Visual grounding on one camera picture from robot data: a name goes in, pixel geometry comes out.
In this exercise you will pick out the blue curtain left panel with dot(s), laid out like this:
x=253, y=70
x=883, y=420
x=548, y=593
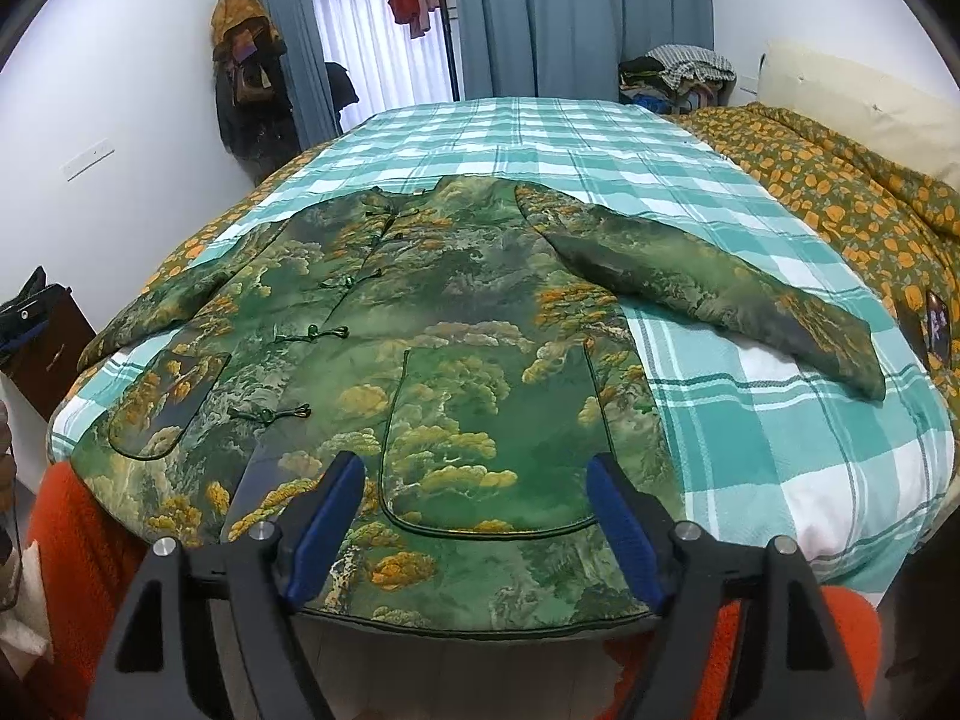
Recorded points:
x=304, y=65

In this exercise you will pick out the white wall switch plate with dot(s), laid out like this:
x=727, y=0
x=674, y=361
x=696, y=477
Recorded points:
x=87, y=159

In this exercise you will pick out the dark wooden dresser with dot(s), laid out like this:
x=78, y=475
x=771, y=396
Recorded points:
x=45, y=368

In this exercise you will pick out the blue curtain panel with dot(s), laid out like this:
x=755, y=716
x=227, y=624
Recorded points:
x=304, y=65
x=569, y=49

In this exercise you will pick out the cream bed headboard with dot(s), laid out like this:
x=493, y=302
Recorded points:
x=890, y=117

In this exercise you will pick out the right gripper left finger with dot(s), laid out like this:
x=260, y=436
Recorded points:
x=161, y=659

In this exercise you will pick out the small card on quilt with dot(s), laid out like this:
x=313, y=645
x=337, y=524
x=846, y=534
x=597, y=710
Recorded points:
x=939, y=337

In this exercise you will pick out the green landscape print padded jacket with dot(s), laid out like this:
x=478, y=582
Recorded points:
x=474, y=517

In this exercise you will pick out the coats hanging on rack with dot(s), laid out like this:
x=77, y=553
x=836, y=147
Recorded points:
x=254, y=111

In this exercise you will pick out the orange floral green quilt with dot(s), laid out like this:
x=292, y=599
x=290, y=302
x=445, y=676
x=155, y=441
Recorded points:
x=847, y=187

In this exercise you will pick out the teal white plaid bed sheet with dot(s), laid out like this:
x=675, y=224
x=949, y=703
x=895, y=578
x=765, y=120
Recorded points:
x=764, y=445

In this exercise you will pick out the pile of clothes by bed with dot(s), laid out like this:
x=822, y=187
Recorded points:
x=675, y=79

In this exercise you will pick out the black item on dresser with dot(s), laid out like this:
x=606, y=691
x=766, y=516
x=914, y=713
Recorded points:
x=26, y=315

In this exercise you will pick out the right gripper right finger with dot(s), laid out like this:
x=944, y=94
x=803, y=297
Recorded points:
x=744, y=631

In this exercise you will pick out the blue curtain right panel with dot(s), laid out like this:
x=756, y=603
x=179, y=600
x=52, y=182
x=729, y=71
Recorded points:
x=569, y=49

